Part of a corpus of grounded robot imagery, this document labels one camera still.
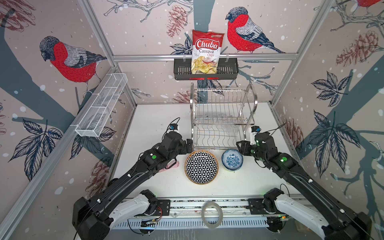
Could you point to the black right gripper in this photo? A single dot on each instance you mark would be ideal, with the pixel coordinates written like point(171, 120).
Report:
point(244, 146)

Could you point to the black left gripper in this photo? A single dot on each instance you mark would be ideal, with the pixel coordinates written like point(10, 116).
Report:
point(189, 144)

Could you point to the blue floral white bowl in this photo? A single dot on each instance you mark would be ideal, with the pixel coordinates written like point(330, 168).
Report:
point(232, 160)

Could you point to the white patterned plate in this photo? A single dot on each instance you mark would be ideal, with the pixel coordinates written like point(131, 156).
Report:
point(201, 167)

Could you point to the steel two-tier dish rack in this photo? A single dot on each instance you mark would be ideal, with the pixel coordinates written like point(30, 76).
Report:
point(212, 108)

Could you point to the clear faceted drinking glass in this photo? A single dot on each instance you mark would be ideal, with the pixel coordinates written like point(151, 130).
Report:
point(231, 130)

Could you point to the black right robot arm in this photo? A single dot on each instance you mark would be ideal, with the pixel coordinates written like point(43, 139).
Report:
point(329, 219)

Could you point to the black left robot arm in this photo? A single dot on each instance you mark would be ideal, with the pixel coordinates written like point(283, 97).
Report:
point(93, 218)

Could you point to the pink cat paw knife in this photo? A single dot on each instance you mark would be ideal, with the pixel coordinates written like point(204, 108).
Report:
point(175, 164)

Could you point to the grey tape roll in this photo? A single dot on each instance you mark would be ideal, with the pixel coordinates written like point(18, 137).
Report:
point(212, 210)

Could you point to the Chuba cassava chips bag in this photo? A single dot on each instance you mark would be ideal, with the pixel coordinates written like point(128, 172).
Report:
point(206, 52)

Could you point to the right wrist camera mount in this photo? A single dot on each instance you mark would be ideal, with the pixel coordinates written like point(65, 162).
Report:
point(254, 130)

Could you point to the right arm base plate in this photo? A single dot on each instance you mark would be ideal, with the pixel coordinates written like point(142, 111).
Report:
point(256, 207)

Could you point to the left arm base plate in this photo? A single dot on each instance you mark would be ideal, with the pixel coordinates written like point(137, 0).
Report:
point(162, 208)

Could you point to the black wall shelf basket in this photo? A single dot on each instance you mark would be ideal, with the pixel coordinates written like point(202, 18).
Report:
point(228, 69)

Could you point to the white wire mesh basket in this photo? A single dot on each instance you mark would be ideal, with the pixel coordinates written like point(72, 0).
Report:
point(98, 113)

